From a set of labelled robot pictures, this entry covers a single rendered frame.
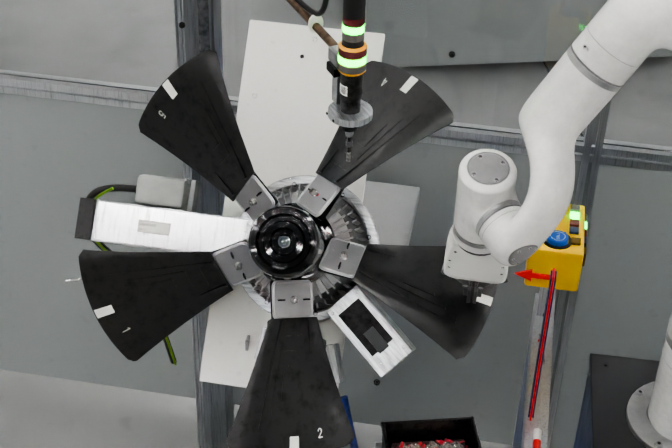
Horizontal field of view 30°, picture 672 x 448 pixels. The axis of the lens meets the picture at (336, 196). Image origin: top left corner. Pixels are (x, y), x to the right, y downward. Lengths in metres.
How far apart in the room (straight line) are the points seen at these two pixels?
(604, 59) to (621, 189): 1.15
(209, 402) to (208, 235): 1.06
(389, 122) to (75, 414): 1.69
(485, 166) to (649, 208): 1.11
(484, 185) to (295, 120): 0.66
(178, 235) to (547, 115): 0.80
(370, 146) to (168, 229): 0.42
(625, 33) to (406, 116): 0.52
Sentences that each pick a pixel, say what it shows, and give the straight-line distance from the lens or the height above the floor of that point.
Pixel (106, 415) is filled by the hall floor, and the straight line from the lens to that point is 3.52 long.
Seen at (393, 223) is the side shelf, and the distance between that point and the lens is 2.72.
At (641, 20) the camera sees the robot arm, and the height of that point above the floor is 1.73.
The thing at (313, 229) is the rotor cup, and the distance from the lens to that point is 2.05.
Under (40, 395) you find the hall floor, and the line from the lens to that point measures 3.60.
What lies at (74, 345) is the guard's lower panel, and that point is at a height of 0.18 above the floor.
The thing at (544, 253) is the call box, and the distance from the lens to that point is 2.34.
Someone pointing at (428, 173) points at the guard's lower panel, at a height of 0.88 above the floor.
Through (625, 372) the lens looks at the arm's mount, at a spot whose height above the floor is 0.95.
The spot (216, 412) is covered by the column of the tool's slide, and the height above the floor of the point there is 0.16.
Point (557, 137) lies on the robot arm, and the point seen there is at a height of 1.55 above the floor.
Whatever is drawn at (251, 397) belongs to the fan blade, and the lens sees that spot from 2.08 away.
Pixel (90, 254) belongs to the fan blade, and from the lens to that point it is 2.14.
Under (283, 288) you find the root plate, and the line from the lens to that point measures 2.11.
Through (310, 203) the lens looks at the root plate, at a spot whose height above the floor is 1.24.
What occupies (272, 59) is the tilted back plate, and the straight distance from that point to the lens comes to 2.39.
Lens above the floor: 2.48
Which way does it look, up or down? 36 degrees down
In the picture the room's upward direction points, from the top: 2 degrees clockwise
